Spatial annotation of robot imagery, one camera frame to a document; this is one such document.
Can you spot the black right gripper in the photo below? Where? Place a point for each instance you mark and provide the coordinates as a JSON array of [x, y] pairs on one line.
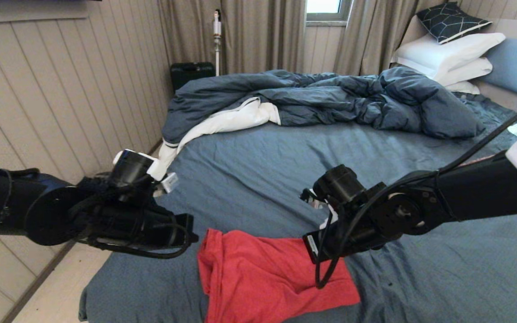
[[352, 240]]

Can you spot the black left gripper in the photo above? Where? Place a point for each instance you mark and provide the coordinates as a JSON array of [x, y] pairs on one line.
[[142, 231]]

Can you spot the red printed t-shirt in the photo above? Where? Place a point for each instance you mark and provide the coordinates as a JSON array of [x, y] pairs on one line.
[[263, 278]]

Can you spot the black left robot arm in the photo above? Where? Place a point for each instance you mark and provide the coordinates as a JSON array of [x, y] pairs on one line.
[[7, 202]]

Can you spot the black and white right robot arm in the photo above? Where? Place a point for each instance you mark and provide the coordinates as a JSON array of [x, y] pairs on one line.
[[465, 193]]

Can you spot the blue-grey bed sheet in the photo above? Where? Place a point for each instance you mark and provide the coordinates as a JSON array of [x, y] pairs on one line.
[[420, 269]]

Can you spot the dark blue crumpled duvet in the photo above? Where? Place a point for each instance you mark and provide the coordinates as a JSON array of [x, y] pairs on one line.
[[330, 96]]

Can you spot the black hard-shell suitcase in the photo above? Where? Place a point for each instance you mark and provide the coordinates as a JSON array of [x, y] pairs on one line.
[[191, 74]]

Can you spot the flat white pillow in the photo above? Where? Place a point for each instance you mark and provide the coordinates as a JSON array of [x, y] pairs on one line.
[[464, 87]]

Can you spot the narrow beige curtain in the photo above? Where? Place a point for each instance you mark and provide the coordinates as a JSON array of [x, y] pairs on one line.
[[366, 36]]

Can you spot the medium white pillow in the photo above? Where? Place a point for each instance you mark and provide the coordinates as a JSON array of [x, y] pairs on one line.
[[467, 69]]

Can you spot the wide beige curtain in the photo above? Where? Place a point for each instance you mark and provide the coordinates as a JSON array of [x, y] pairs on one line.
[[258, 36]]

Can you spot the large white pillow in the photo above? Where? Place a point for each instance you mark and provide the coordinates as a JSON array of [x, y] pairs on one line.
[[447, 51]]

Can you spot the white stick vacuum cleaner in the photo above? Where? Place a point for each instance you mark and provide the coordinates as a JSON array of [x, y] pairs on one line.
[[217, 27]]

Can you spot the grey framed window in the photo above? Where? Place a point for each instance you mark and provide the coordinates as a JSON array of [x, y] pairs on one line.
[[323, 5]]

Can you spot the dark geometric patterned cushion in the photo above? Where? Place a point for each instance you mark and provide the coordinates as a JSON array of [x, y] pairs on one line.
[[449, 22]]

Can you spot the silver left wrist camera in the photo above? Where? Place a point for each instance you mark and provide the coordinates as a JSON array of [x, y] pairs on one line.
[[169, 182]]

